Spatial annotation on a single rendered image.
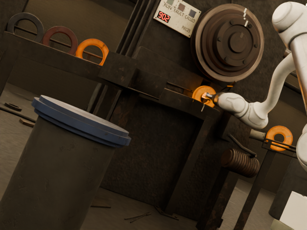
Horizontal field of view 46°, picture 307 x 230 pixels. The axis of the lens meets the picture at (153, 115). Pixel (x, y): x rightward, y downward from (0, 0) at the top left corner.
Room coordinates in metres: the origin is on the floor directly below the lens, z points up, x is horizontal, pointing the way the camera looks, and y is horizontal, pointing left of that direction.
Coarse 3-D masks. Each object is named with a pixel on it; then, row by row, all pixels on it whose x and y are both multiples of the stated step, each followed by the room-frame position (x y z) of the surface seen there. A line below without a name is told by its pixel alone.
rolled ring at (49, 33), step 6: (48, 30) 1.91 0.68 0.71; (54, 30) 1.92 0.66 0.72; (60, 30) 1.93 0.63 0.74; (66, 30) 1.93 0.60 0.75; (48, 36) 1.91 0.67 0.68; (72, 36) 1.94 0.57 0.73; (42, 42) 1.91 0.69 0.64; (48, 42) 1.92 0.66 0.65; (72, 42) 1.95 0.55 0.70; (72, 48) 1.95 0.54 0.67; (72, 54) 1.96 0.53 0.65
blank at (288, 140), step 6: (276, 126) 2.23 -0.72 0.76; (282, 126) 2.22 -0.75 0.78; (270, 132) 2.23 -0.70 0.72; (276, 132) 2.23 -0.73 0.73; (282, 132) 2.22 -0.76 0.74; (288, 132) 2.21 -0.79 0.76; (270, 138) 2.23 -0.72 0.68; (288, 138) 2.20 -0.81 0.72; (276, 144) 2.22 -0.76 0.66; (288, 144) 2.20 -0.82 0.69; (276, 150) 2.21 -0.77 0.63; (282, 150) 2.21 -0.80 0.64
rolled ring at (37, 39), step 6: (12, 18) 1.85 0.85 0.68; (18, 18) 1.86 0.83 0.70; (24, 18) 1.87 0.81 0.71; (30, 18) 1.87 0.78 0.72; (36, 18) 1.88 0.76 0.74; (12, 24) 1.85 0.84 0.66; (36, 24) 1.89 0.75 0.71; (6, 30) 1.85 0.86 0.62; (12, 30) 1.86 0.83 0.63; (42, 30) 1.90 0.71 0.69; (42, 36) 1.90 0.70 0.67
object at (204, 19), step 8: (216, 8) 2.15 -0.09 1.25; (224, 8) 2.17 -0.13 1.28; (232, 8) 2.18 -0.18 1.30; (240, 8) 2.20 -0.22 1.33; (208, 16) 2.14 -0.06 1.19; (200, 24) 2.13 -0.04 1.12; (256, 24) 2.24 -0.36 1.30; (200, 32) 2.14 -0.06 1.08; (200, 40) 2.15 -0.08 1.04; (200, 48) 2.15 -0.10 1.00; (200, 56) 2.16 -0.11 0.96; (200, 64) 2.18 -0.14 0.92; (256, 64) 2.28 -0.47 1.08; (208, 72) 2.19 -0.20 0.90; (248, 72) 2.27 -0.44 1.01; (224, 80) 2.23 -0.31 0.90; (232, 80) 2.24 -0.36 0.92
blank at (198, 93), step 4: (200, 88) 2.20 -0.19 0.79; (204, 88) 2.21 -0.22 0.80; (208, 88) 2.22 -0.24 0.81; (196, 92) 2.20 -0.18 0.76; (200, 92) 2.21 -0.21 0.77; (204, 92) 2.21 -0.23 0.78; (208, 92) 2.22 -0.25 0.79; (212, 92) 2.23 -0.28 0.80; (192, 96) 2.22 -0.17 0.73; (196, 96) 2.20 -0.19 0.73; (200, 96) 2.21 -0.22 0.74; (200, 100) 2.21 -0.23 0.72; (208, 100) 2.25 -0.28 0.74; (208, 104) 2.23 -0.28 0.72; (212, 104) 2.24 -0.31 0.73
